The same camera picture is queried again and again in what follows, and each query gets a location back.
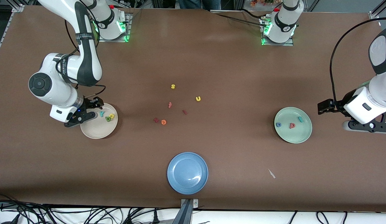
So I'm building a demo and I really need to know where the beige brown plate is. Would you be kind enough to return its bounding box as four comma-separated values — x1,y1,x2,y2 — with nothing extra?
80,103,119,139

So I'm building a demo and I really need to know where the light green plate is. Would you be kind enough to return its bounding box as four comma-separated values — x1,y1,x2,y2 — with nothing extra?
274,107,313,144

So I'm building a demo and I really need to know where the brown table cover sheet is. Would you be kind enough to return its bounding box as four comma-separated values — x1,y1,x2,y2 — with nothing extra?
0,6,386,212

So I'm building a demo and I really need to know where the blue plate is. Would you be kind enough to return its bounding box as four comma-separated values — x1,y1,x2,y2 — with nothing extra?
167,152,209,195

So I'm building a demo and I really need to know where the person in blue jeans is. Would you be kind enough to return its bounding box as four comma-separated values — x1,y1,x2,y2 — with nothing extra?
179,0,222,10

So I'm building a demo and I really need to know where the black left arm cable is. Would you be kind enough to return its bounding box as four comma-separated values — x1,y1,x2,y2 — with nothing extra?
330,17,386,108

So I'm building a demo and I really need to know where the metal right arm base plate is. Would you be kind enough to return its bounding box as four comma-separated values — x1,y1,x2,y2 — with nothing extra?
97,12,133,43

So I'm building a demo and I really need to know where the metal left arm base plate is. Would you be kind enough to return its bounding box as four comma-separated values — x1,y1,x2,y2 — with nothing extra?
260,16,294,46

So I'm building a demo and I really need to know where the black looped floor cable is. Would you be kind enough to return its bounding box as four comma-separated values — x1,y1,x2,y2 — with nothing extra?
316,211,348,224

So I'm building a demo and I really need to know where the aluminium table frame rail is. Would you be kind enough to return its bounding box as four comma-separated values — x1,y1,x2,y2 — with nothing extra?
0,11,15,60

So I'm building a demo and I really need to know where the black floor cable tangle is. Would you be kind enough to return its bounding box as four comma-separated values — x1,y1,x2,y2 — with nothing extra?
0,193,181,224

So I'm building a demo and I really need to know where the black cable to arm base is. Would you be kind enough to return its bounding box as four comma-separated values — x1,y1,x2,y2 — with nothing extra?
215,9,268,27

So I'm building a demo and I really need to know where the silver camera mount bracket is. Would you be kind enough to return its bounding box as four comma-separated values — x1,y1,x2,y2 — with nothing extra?
181,198,199,208

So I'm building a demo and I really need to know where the grey camera mount pole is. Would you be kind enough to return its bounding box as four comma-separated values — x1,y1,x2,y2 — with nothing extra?
172,199,193,224

